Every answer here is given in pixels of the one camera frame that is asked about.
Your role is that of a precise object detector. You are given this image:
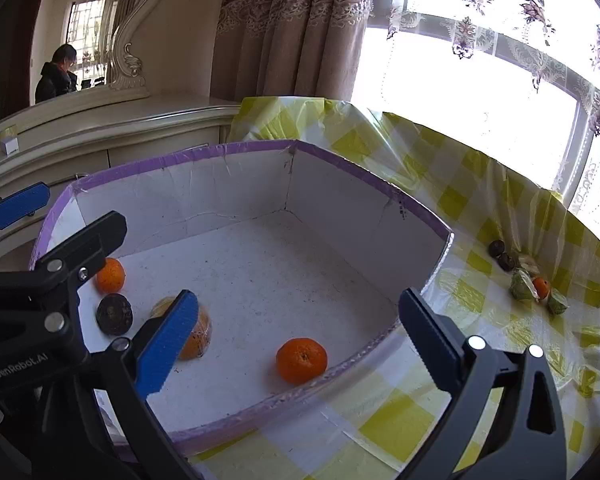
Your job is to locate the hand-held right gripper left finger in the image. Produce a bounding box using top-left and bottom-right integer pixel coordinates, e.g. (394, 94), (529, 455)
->
(32, 289), (203, 480)

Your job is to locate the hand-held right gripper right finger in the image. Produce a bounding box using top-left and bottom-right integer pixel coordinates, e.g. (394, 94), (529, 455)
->
(398, 287), (568, 480)

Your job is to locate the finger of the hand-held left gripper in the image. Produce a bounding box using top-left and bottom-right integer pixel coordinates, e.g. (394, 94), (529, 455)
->
(0, 210), (128, 356)
(0, 182), (51, 261)

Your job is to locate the purple cardboard box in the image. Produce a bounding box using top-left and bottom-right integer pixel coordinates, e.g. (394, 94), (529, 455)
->
(28, 139), (454, 457)

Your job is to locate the plastic wrapped orange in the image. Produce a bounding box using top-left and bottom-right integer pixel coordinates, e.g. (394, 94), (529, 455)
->
(150, 296), (212, 361)

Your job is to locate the small white box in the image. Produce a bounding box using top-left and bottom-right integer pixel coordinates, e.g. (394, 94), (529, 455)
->
(0, 127), (20, 156)

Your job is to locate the green wrapped fruit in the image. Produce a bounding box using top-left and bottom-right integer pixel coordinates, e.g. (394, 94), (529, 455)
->
(546, 288), (570, 316)
(510, 269), (539, 303)

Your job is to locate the cream dresser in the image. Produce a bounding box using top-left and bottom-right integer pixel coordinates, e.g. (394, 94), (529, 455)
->
(0, 102), (243, 271)

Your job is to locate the yellow checked tablecloth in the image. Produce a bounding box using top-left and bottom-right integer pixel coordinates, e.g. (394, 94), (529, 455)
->
(185, 95), (600, 480)

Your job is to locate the ornate framed mirror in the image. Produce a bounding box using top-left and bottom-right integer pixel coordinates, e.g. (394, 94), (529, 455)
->
(0, 0), (167, 126)

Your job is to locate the brown floral curtain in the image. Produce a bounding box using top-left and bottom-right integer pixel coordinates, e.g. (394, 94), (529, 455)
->
(210, 0), (381, 106)

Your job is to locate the sheer floral curtain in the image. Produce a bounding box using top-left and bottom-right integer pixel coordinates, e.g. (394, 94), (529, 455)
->
(352, 0), (600, 221)

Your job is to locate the white window frame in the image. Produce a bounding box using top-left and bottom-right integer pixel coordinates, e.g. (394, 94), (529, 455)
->
(370, 0), (600, 221)

